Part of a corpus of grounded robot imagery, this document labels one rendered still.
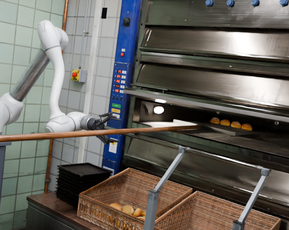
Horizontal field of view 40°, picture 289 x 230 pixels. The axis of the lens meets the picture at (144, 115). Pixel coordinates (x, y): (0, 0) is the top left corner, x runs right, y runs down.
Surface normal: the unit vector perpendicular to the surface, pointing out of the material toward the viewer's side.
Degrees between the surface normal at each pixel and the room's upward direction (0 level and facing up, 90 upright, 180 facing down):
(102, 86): 90
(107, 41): 90
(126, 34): 90
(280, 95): 70
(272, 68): 90
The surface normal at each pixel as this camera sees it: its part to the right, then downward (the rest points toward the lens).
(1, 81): 0.76, 0.16
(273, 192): -0.55, -0.34
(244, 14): -0.63, 0.00
